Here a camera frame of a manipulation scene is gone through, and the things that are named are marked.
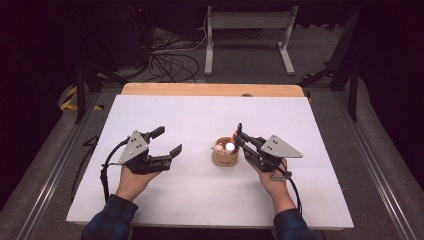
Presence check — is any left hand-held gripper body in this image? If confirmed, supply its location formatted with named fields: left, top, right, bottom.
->
left=118, top=129, right=173, bottom=175

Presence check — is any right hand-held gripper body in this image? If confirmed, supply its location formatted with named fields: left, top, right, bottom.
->
left=244, top=134, right=304, bottom=173

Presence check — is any wooden pen holder cup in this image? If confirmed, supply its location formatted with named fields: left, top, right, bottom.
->
left=211, top=136, right=240, bottom=168

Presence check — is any person's left hand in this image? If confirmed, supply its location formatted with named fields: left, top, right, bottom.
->
left=115, top=165, right=161, bottom=202

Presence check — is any person's right hand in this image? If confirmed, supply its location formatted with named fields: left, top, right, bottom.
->
left=248, top=159, right=291, bottom=206

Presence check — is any white table cover sheet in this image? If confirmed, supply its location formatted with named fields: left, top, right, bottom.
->
left=65, top=94, right=355, bottom=230

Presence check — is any black tripod stand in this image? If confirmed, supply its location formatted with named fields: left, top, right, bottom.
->
left=74, top=49, right=128, bottom=125

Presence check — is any yellow black hazard tape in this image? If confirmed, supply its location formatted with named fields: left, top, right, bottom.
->
left=59, top=85, right=105, bottom=112

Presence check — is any black angled stand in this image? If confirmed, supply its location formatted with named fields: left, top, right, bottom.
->
left=298, top=6, right=361, bottom=123

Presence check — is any dark computer box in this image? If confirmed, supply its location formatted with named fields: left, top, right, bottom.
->
left=109, top=3, right=156, bottom=68

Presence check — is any left hand-held gripper cable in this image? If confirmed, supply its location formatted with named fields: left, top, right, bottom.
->
left=71, top=134, right=132, bottom=203

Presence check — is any hand-held gripper cable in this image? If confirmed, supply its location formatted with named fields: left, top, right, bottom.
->
left=279, top=169, right=304, bottom=216
left=71, top=134, right=132, bottom=203

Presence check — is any right hand-held gripper cable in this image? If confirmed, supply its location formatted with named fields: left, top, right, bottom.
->
left=279, top=169, right=304, bottom=216

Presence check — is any bundle of black floor cables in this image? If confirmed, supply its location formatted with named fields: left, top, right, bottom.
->
left=146, top=26, right=208, bottom=84

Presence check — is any aluminium floor rail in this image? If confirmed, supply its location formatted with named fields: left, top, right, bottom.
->
left=16, top=91, right=103, bottom=240
left=333, top=89, right=413, bottom=240

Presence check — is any grey metal stand frame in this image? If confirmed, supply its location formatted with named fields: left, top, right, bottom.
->
left=203, top=5, right=299, bottom=76

